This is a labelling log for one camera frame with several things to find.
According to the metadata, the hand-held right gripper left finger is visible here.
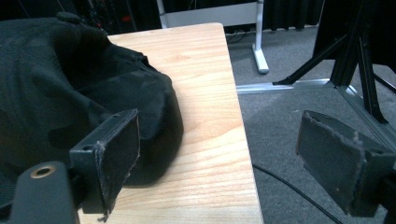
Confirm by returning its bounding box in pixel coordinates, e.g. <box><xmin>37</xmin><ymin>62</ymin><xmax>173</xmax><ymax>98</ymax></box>
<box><xmin>68</xmin><ymin>108</ymin><xmax>141</xmax><ymax>223</ymax></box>

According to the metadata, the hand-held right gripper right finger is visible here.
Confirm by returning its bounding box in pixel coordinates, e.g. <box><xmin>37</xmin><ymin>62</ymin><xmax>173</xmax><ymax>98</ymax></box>
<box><xmin>295</xmin><ymin>109</ymin><xmax>396</xmax><ymax>218</ymax></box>

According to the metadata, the black camouflage cap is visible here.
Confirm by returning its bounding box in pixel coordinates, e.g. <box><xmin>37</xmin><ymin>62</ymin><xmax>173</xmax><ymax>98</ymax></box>
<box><xmin>0</xmin><ymin>11</ymin><xmax>185</xmax><ymax>209</ymax></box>

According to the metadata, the black metal stand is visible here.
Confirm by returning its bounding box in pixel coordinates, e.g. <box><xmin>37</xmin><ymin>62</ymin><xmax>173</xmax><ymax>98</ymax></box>
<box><xmin>272</xmin><ymin>0</ymin><xmax>396</xmax><ymax>125</ymax></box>

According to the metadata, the black curtain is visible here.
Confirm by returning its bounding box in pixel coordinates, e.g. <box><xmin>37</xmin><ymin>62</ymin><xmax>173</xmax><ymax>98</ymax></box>
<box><xmin>263</xmin><ymin>0</ymin><xmax>326</xmax><ymax>32</ymax></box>

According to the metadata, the black cable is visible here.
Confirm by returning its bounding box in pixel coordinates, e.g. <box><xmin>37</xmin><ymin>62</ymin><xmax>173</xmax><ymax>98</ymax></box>
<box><xmin>251</xmin><ymin>163</ymin><xmax>344</xmax><ymax>224</ymax></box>

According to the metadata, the aluminium floor rail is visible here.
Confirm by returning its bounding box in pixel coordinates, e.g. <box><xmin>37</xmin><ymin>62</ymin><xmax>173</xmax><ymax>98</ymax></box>
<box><xmin>235</xmin><ymin>77</ymin><xmax>396</xmax><ymax>152</ymax></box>

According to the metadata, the white desk frame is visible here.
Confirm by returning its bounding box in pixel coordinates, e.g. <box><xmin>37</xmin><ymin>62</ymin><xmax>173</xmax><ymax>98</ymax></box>
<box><xmin>156</xmin><ymin>0</ymin><xmax>270</xmax><ymax>75</ymax></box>

